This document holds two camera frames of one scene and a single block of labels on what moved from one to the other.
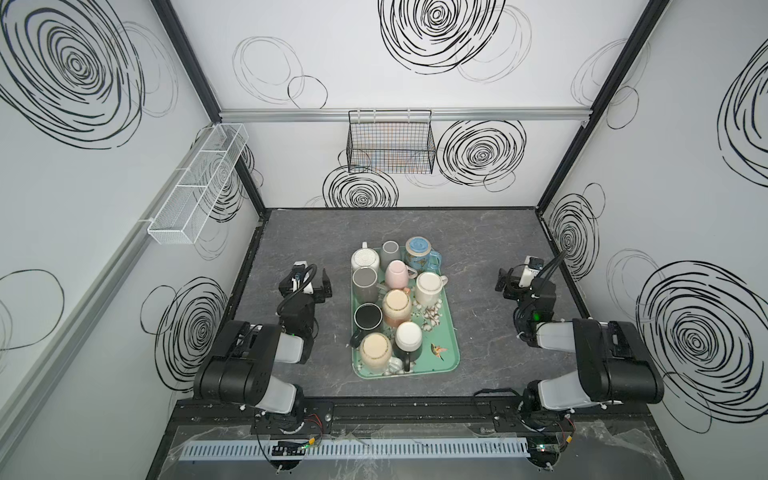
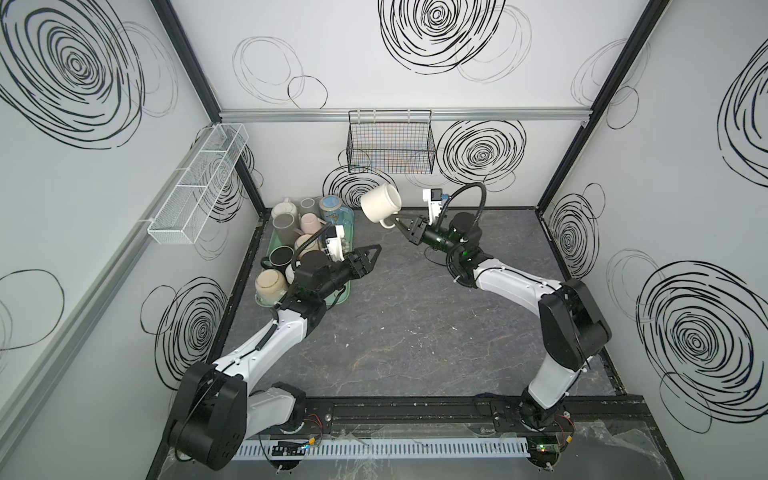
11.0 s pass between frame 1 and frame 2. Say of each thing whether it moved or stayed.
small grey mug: moved
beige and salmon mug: moved
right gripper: moved
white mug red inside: moved
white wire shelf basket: stayed
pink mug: moved
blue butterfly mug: moved
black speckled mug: moved
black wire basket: stayed
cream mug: moved
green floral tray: moved
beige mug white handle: moved
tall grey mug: moved
